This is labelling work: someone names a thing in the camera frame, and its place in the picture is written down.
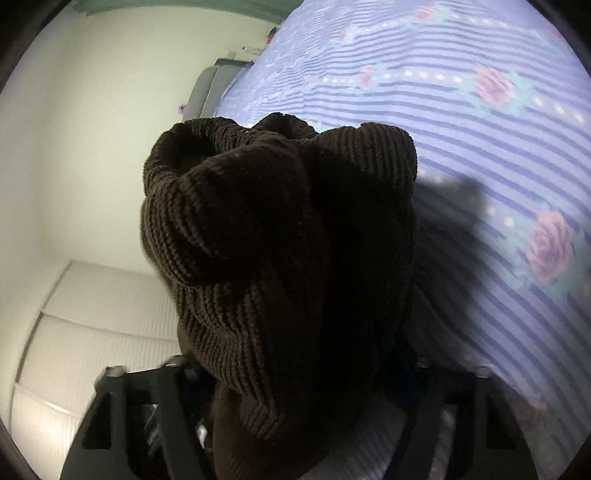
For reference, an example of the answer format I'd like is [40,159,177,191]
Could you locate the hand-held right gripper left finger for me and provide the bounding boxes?
[60,354,219,480]

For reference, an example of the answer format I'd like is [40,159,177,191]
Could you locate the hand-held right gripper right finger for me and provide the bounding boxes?
[382,342,542,480]

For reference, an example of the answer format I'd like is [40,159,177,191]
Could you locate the dark brown corduroy pants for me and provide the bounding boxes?
[140,112,419,480]

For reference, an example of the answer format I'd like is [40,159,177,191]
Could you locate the white louvered wardrobe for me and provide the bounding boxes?
[9,258,185,480]

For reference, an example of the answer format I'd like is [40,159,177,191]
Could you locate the purple striped floral bed sheet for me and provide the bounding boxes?
[217,0,591,480]

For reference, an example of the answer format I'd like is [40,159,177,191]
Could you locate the grey padded bed headboard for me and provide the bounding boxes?
[189,58,254,122]

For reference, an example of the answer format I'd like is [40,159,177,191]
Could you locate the green curtain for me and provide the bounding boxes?
[71,0,301,24]

